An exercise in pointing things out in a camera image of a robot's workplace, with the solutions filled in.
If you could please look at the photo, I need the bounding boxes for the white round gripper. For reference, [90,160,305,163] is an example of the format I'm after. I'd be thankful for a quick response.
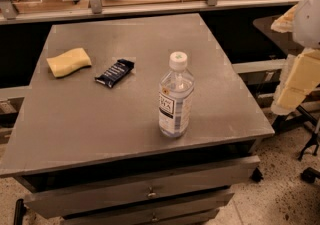
[271,0,320,115]

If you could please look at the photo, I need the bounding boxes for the clear plastic water bottle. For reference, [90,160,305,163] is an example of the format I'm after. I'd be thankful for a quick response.
[158,51,195,138]

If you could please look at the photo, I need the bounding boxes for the black stand legs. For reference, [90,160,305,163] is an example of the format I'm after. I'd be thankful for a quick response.
[271,103,320,184]

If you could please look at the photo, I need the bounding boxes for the black cabinet caster wheel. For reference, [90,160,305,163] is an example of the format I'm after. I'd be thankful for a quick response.
[251,168,263,183]

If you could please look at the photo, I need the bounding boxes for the grey drawer cabinet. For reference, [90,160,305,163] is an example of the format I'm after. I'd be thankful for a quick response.
[0,14,273,222]

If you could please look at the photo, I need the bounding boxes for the dark blue snack bar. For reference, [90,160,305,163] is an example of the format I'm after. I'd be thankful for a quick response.
[94,59,135,88]

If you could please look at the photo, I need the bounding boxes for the lower grey drawer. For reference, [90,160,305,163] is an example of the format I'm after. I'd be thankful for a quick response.
[61,189,234,225]

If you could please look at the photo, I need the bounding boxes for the grey drawer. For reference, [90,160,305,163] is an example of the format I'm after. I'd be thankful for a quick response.
[61,189,234,225]
[25,156,260,218]

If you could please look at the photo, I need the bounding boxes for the upper grey drawer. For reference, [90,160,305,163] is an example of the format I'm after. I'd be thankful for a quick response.
[25,156,260,218]

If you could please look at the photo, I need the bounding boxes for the yellow sponge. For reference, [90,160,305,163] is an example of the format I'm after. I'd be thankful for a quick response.
[47,48,92,78]

